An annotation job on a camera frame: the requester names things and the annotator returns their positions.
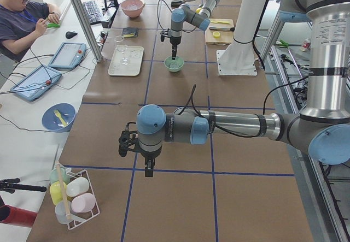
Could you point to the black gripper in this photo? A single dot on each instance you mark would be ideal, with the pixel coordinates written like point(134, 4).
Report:
point(149, 158)
point(174, 42)

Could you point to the green ceramic bowl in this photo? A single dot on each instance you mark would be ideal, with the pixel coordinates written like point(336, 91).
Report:
point(174, 65)

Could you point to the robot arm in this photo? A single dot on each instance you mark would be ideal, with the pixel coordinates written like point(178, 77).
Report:
point(320, 129)
point(183, 13)

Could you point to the metal ice scoop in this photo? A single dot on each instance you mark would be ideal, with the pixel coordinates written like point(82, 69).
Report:
point(177, 3)

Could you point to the pink bowl of ice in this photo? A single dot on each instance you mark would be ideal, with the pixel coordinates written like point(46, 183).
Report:
point(132, 8)

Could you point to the blue bowl with fork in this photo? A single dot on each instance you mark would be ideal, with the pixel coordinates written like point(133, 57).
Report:
point(59, 118)

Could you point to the half lemon slice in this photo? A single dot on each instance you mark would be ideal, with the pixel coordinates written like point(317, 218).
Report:
point(216, 34)

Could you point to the yellow plastic knife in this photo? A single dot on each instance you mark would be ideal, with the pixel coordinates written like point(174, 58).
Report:
point(220, 22)

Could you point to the wooden cutting board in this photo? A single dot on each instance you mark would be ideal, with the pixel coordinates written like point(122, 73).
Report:
point(220, 31)

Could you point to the cream bear serving tray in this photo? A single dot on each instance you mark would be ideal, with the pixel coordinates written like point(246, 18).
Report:
point(135, 55)

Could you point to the grey folded cloth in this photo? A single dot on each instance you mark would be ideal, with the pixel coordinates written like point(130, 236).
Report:
point(130, 32)

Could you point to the clear wine glass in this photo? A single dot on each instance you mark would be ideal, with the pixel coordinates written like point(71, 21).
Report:
point(121, 47)

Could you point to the black keyboard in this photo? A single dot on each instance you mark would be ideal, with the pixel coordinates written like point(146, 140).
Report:
point(93, 11)

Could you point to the blue teach pendant far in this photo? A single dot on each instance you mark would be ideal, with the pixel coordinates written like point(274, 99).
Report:
point(68, 56)

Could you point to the blue teach pendant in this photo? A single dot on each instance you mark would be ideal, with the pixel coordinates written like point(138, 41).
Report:
point(36, 83)
point(68, 56)

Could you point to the black computer mouse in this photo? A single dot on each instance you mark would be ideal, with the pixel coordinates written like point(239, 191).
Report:
point(70, 34)

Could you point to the blue teach pendant near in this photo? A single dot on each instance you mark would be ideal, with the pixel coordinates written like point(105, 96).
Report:
point(36, 83)

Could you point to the red cylinder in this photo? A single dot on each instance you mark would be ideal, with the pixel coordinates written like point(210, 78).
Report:
point(17, 216)

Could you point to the seated person dark shirt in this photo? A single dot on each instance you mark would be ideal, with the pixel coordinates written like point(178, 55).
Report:
point(22, 22)

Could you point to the white camera pole base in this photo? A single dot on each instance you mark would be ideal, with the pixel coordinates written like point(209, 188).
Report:
point(238, 58)

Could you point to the white wire cup rack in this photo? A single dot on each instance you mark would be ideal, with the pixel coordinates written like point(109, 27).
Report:
point(73, 196)

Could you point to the aluminium frame post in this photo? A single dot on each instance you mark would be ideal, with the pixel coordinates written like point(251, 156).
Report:
point(85, 24)

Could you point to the black tripod handle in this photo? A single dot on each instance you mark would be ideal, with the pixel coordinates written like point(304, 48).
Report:
point(11, 185)

